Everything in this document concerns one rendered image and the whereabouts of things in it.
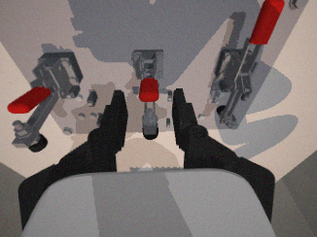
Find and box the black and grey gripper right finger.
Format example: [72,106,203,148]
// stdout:
[172,88,275,223]

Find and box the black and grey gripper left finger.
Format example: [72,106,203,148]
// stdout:
[18,90,128,231]

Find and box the toggle clamp with red handle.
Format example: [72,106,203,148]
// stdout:
[215,0,285,127]
[7,51,83,152]

